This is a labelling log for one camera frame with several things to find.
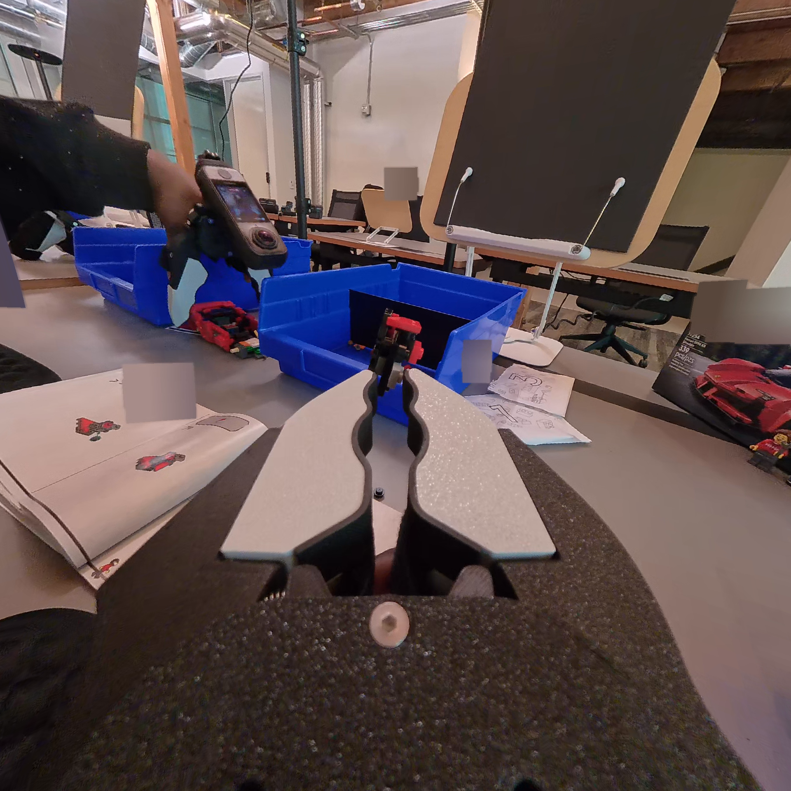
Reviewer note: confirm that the open instruction booklet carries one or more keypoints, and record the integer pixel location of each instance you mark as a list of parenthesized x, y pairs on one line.
[(92, 469)]

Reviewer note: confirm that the wooden post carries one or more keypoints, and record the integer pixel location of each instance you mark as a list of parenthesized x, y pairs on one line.
[(170, 92)]

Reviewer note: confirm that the black board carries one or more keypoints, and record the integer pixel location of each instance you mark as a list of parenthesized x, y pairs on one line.
[(587, 123)]

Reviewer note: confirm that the black rounded object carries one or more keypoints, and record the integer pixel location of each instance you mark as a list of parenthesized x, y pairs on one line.
[(25, 371)]

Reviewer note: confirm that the blue plastic bin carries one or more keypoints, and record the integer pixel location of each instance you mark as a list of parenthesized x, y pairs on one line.
[(123, 272), (309, 333)]

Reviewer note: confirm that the person's black sweater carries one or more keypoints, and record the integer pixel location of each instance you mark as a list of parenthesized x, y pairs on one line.
[(31, 680)]

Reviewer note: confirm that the black tripod pole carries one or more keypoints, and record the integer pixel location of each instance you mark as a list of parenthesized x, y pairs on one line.
[(296, 123)]

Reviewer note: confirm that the red toy brick car chassis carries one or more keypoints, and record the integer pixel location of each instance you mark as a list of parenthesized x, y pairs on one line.
[(216, 324)]

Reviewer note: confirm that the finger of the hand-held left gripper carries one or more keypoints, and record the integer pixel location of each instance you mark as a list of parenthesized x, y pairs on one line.
[(188, 290)]

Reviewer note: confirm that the metal ventilation duct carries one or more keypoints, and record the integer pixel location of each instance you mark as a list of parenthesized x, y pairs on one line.
[(210, 28)]

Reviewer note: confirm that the person's left hand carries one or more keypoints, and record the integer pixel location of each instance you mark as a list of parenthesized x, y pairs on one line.
[(173, 198)]

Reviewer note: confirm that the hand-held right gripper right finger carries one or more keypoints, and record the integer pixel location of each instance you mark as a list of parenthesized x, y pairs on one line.
[(469, 482)]

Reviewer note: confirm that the person's left forearm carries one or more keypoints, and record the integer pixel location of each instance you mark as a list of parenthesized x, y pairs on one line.
[(62, 154)]

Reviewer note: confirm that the clear numbered plastic bag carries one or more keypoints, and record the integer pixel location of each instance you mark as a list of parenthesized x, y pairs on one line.
[(531, 389), (544, 429)]

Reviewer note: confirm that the black and white object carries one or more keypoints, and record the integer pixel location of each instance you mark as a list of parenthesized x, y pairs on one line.
[(31, 238)]

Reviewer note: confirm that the black floor lamp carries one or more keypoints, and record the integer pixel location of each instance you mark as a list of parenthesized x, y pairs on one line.
[(34, 54)]

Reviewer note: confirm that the red and black brick assembly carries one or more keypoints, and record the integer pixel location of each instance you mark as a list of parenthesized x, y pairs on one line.
[(401, 327)]

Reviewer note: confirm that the toy car set box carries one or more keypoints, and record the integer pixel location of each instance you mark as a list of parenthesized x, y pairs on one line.
[(729, 383)]

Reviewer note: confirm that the black office chair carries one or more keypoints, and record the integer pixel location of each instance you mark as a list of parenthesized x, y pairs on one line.
[(343, 204), (618, 309)]

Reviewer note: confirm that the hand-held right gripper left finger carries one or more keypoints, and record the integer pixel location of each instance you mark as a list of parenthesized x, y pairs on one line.
[(309, 482)]

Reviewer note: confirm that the long wooden table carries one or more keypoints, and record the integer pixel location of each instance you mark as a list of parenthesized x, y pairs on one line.
[(649, 275)]

